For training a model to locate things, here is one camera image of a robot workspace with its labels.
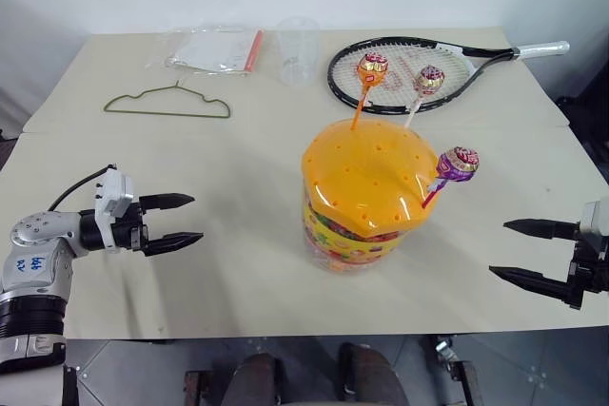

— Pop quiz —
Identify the purple wrapped lollipop red stick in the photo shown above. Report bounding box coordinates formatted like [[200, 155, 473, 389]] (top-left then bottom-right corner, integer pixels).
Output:
[[421, 145, 481, 210]]

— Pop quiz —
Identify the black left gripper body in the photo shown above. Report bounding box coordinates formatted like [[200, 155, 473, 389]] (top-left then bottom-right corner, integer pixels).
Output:
[[110, 199, 151, 256]]

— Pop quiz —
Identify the orange wrapped lollipop orange stick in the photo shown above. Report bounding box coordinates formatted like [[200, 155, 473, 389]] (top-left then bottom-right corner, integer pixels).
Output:
[[350, 51, 391, 133]]

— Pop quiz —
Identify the orange perforated jar lid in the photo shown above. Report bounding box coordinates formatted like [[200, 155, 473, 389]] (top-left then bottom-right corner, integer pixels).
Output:
[[301, 119, 440, 239]]

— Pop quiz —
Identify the black white tennis racket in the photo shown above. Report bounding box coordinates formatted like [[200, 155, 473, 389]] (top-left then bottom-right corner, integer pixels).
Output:
[[326, 35, 571, 116]]

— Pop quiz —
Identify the clear zip bag with papers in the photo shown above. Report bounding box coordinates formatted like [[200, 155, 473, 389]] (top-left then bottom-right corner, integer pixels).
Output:
[[144, 24, 265, 78]]

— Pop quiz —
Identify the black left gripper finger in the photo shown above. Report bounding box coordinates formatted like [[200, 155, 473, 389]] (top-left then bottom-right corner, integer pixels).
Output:
[[143, 231, 206, 258], [138, 192, 197, 214]]

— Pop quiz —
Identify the pink wrapped lollipop white stick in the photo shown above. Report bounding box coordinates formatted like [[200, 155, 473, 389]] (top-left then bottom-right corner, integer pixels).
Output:
[[403, 64, 447, 130]]

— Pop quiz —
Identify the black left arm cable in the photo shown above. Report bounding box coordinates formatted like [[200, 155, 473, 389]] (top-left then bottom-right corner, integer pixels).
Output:
[[47, 164, 118, 213]]

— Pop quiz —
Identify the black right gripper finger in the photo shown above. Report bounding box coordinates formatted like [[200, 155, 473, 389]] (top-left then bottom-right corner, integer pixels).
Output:
[[488, 264, 586, 313], [501, 218, 582, 242]]

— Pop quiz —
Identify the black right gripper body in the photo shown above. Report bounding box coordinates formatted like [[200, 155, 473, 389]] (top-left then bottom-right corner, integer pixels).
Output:
[[565, 236, 609, 292]]

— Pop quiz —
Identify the black object beside table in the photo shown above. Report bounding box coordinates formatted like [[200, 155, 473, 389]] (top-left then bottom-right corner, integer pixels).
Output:
[[553, 93, 609, 177]]

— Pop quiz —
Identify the dark rounded shape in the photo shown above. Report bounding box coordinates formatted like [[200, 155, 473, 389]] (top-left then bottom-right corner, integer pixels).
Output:
[[234, 352, 283, 406], [338, 342, 411, 406]]

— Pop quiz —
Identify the green wire clothes hanger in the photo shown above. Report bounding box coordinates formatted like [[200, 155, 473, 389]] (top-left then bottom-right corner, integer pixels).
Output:
[[101, 79, 233, 121]]

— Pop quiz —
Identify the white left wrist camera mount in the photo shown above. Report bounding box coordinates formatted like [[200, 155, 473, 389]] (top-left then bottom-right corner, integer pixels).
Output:
[[92, 165, 138, 254]]

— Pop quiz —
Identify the clear plastic cup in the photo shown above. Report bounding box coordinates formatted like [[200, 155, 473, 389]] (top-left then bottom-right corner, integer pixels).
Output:
[[275, 16, 321, 89]]

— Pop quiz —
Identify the clear printed lollipop jar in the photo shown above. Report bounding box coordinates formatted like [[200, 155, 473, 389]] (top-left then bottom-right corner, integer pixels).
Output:
[[301, 184, 412, 275]]

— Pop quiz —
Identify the black table frame caster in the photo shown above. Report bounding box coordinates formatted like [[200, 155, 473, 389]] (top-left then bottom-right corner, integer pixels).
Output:
[[431, 335, 487, 406]]

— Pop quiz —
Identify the dark metal frame bracket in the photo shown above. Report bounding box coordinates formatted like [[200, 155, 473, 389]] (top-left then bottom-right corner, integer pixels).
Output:
[[182, 369, 211, 406]]

